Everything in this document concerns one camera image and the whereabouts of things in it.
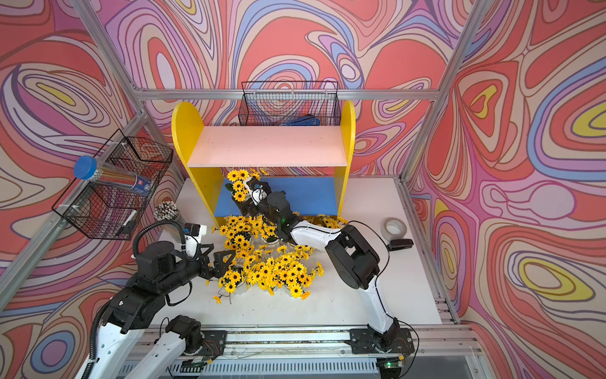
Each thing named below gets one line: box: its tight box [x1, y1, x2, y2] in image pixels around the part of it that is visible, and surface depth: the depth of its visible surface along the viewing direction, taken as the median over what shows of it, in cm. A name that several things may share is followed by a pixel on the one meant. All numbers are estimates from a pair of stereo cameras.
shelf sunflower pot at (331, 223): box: [315, 213, 348, 229], surface depth 90 cm
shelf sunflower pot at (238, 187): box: [224, 168, 261, 203], surface depth 75 cm
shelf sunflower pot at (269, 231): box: [260, 214, 281, 245], surface depth 86 cm
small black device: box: [386, 238, 415, 252], surface depth 95 cm
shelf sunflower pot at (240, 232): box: [211, 214, 259, 261], surface depth 85 cm
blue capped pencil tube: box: [74, 155, 154, 197], surface depth 67 cm
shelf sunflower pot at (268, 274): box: [243, 255, 288, 296], surface depth 76 cm
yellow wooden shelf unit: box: [171, 100, 356, 227], surface depth 77 cm
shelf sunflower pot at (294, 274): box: [276, 244, 326, 301], surface depth 76 cm
